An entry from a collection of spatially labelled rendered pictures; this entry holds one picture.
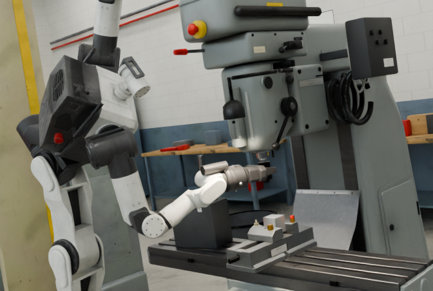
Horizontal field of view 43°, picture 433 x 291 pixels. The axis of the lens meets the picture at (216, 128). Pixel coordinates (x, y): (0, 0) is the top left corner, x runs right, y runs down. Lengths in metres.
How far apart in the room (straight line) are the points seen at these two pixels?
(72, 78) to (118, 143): 0.27
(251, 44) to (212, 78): 6.31
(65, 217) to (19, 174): 1.26
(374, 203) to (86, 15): 8.96
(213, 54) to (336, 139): 0.65
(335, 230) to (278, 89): 0.65
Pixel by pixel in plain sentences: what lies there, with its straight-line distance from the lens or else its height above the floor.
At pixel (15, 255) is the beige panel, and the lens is 3.40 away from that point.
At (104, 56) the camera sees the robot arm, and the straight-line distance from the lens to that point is 2.09.
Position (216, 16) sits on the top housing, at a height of 1.79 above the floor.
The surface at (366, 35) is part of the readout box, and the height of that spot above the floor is 1.66.
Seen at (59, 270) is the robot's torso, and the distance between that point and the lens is 2.18.
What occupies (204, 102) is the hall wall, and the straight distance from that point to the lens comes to 8.36.
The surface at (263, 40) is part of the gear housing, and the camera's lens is 1.94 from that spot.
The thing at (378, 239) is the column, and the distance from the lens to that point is 2.35.
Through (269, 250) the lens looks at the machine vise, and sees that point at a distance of 2.00.
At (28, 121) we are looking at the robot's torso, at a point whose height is 1.54.
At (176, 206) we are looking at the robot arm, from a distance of 1.89.
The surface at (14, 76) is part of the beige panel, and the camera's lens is 3.41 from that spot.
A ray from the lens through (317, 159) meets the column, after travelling 2.37.
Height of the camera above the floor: 1.52
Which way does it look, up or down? 3 degrees down
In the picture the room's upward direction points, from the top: 8 degrees counter-clockwise
